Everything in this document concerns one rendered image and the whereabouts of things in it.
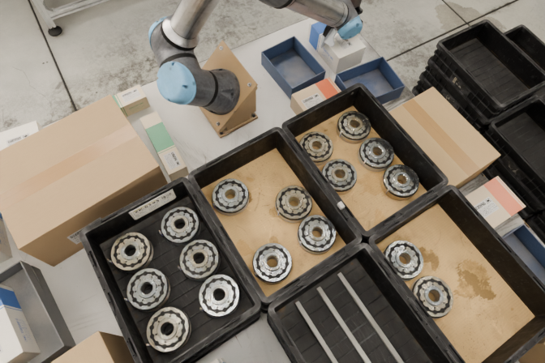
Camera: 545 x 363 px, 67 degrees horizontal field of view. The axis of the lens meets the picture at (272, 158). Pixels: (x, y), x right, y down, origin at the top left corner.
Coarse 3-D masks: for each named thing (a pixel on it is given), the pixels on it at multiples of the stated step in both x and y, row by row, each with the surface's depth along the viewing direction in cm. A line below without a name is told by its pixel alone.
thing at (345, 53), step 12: (312, 24) 155; (324, 24) 155; (312, 36) 159; (336, 36) 153; (324, 48) 154; (336, 48) 150; (348, 48) 150; (360, 48) 151; (324, 60) 158; (336, 60) 151; (348, 60) 152; (360, 60) 157; (336, 72) 155
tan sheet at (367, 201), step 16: (320, 128) 130; (336, 128) 130; (336, 144) 127; (352, 144) 127; (352, 160) 125; (400, 160) 125; (336, 176) 122; (368, 176) 123; (352, 192) 120; (368, 192) 120; (416, 192) 121; (352, 208) 118; (368, 208) 118; (384, 208) 118; (400, 208) 118; (368, 224) 116
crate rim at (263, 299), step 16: (272, 128) 118; (288, 144) 115; (304, 160) 113; (192, 176) 110; (208, 208) 106; (336, 208) 107; (352, 224) 105; (240, 256) 101; (336, 256) 101; (304, 272) 99; (256, 288) 97; (288, 288) 97
